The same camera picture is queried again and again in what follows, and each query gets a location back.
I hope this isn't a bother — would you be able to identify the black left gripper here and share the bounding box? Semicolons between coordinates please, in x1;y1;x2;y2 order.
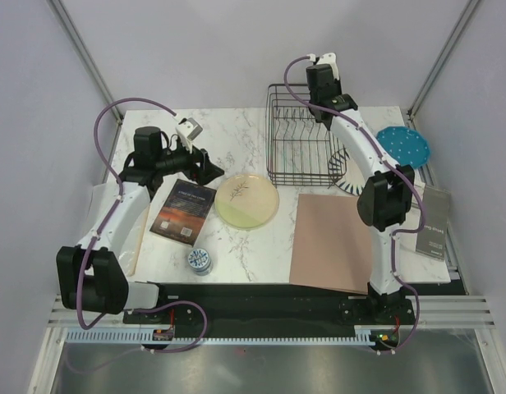
155;138;223;186

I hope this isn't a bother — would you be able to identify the cream plate with branch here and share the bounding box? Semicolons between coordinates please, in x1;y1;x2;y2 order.
214;174;279;230

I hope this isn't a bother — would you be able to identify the black wire dish rack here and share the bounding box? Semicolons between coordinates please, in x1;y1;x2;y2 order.
265;83;348;187

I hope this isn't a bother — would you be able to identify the blue striped white plate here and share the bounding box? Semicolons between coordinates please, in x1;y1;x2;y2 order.
328;147;366;196

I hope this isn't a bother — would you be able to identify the teal polka dot plate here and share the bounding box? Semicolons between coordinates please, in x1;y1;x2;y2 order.
377;126;430;169

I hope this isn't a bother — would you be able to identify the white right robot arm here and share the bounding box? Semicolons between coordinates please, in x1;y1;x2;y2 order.
306;62;415;323

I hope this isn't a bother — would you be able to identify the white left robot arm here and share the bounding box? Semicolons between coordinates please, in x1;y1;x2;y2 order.
56;126;224;323

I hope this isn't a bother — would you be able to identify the dark sunset book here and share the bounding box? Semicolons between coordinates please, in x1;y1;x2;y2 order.
150;180;216;246

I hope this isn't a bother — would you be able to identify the blue patterned small cup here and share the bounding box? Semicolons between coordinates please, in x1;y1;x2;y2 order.
187;248;213;276

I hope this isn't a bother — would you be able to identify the clear plastic bag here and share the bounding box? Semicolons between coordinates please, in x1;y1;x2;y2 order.
78;182;150;277

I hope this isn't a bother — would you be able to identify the pink folder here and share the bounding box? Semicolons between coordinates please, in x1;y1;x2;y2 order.
289;194;372;295

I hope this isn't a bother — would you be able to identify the grey setup guide booklet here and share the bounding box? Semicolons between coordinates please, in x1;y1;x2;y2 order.
416;185;450;261

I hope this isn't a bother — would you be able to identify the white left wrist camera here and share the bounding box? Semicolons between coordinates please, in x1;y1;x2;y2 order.
175;117;203;153

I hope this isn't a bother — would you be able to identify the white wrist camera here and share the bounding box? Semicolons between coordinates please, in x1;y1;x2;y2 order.
175;117;203;153
306;53;340;81

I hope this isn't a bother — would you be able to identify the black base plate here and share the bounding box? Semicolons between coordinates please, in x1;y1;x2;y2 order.
123;284;415;337

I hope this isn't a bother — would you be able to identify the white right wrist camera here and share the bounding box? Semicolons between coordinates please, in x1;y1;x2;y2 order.
306;53;340;81

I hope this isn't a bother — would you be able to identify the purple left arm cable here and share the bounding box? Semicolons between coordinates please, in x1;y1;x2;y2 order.
63;97;209;374

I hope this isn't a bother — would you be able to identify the white cable duct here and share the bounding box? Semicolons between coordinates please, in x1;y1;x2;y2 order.
65;327;385;346

